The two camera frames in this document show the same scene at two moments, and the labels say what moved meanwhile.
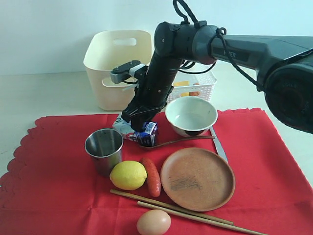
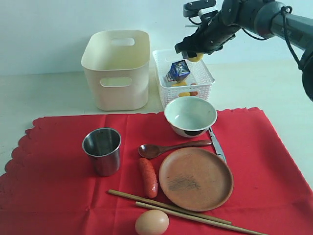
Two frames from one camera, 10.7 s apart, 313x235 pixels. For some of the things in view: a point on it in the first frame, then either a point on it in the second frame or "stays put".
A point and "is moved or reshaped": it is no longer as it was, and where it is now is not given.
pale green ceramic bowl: [190, 116] stays put
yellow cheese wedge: [181, 83] stays put
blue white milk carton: [146, 137] is moved or reshaped
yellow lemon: [128, 175] is moved or reshaped
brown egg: [153, 222] stays put
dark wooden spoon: [176, 139] to [148, 151]
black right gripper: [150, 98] to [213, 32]
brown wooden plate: [198, 179] stays put
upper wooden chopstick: [171, 205] stays put
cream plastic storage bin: [105, 50] stays put
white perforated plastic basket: [199, 84] stays put
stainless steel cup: [104, 146] stays put
